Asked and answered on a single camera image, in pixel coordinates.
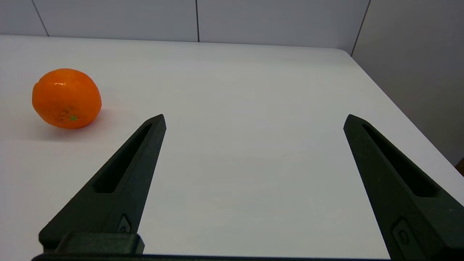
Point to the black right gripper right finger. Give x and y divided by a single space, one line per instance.
384 181

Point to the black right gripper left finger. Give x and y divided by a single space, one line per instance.
119 195

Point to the brown furniture piece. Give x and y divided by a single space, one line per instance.
461 167

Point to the orange mandarin fruit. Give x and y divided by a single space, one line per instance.
67 98

